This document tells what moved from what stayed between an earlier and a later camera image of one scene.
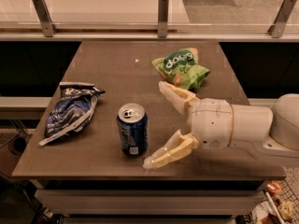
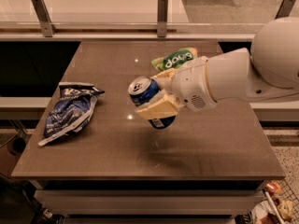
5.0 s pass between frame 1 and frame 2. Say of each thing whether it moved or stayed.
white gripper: moved
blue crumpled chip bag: stayed
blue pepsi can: moved
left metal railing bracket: stayed
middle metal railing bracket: stayed
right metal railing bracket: stayed
